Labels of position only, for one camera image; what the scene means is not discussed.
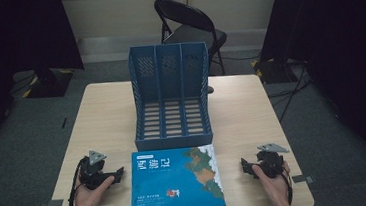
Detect blue plastic file rack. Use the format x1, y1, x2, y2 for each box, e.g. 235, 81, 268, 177
126, 40, 217, 152

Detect person's right hand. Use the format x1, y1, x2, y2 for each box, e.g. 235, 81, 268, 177
251, 160, 294, 206

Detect black stand base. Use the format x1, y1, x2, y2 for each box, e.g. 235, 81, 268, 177
252, 56, 304, 86
21, 65, 78, 101

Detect blue book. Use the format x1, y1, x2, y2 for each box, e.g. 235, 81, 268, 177
125, 143, 227, 206

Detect grey tape strip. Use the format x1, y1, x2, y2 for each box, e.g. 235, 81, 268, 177
292, 173, 316, 187
38, 198, 64, 206

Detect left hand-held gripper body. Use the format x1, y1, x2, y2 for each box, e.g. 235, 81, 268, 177
76, 148, 112, 192

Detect black folding chair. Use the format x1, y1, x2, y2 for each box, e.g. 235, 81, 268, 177
153, 0, 232, 83

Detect black curtain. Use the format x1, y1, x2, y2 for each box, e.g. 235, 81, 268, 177
0, 0, 93, 157
255, 0, 366, 187

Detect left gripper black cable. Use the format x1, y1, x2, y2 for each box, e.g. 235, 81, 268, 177
63, 156, 93, 206

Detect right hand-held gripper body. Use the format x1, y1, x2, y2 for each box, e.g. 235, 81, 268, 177
254, 141, 292, 181

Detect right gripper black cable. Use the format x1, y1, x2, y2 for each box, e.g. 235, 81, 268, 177
278, 167, 295, 206

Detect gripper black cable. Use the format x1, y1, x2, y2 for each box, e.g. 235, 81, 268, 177
63, 156, 93, 206
278, 167, 295, 206

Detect black floor cables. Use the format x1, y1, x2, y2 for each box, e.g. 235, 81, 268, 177
264, 61, 317, 124

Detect person's left hand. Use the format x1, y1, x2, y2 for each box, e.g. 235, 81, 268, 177
71, 174, 118, 206

